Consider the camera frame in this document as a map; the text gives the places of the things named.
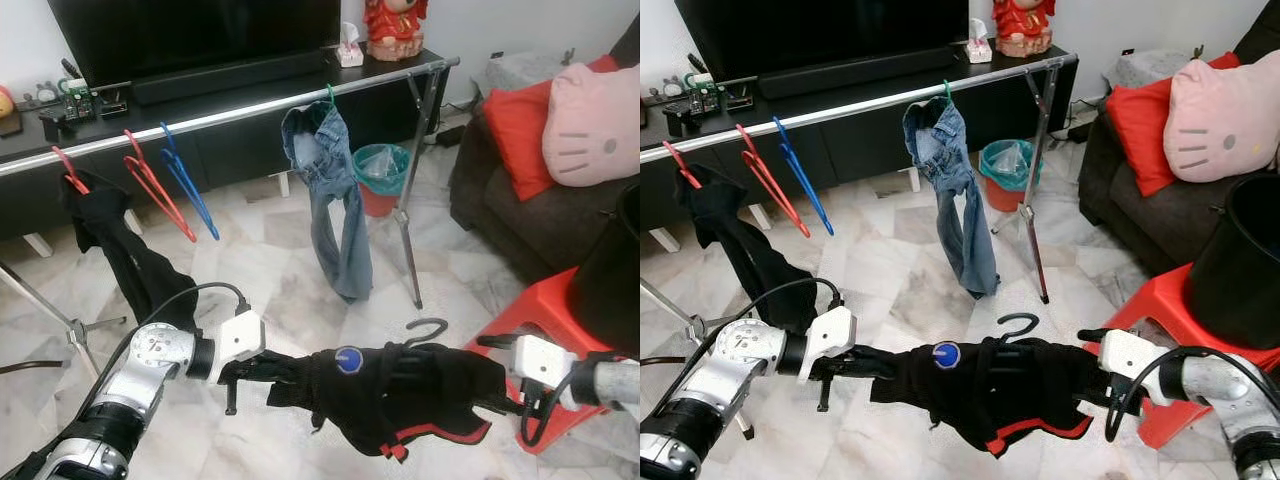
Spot black plastic hanger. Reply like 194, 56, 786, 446
997, 312, 1041, 343
403, 317, 449, 351

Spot black red garment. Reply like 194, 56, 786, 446
265, 343, 509, 463
868, 338, 1101, 458

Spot blue plastic hanger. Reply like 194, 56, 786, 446
770, 115, 835, 237
160, 122, 221, 241

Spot red plastic hanger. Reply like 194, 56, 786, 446
662, 140, 703, 189
52, 146, 91, 196
735, 123, 811, 239
123, 129, 198, 244

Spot red plastic stool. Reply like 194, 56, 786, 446
1085, 262, 1280, 451
475, 267, 641, 456

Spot dark grey fabric sofa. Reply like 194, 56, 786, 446
1078, 10, 1280, 276
450, 15, 641, 286

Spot black plastic bucket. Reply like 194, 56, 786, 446
570, 185, 641, 358
1188, 175, 1280, 349

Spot black shirt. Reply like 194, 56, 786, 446
60, 170, 201, 331
675, 163, 821, 331

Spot red bin with green bag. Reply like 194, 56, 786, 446
352, 143, 413, 218
978, 139, 1044, 213

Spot red cushion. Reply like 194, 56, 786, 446
483, 55, 621, 204
1105, 52, 1241, 198

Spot blue denim jeans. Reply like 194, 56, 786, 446
902, 95, 1001, 299
281, 100, 374, 304

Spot black tv console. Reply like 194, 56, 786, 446
0, 48, 446, 241
640, 45, 1079, 231

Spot pink cat face cushion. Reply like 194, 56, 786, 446
1163, 60, 1280, 184
542, 63, 641, 188

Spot silver metal clothes rack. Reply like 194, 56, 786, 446
0, 57, 461, 381
640, 52, 1076, 441

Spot white lace covered side table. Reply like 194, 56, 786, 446
485, 50, 591, 96
1110, 48, 1196, 91

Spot black clip stand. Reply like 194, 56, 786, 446
38, 108, 76, 141
663, 103, 701, 136

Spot white pink tissue pack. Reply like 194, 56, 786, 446
337, 22, 365, 69
966, 18, 993, 64

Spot red robed figurine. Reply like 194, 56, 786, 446
363, 0, 429, 63
992, 0, 1057, 58

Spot black flat television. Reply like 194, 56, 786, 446
48, 0, 341, 89
675, 0, 969, 83

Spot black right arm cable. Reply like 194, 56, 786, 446
1105, 345, 1280, 441
520, 350, 616, 448

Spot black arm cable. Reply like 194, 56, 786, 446
95, 282, 251, 401
690, 277, 843, 401
520, 350, 616, 448
1105, 345, 1280, 441

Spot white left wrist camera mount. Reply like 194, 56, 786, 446
213, 308, 266, 386
797, 305, 858, 381

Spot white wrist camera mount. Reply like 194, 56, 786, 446
213, 308, 266, 386
1100, 328, 1171, 386
510, 335, 578, 391
797, 305, 858, 381

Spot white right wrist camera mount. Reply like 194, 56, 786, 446
1100, 328, 1171, 386
510, 335, 578, 391

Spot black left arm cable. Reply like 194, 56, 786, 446
690, 277, 843, 401
95, 282, 251, 401

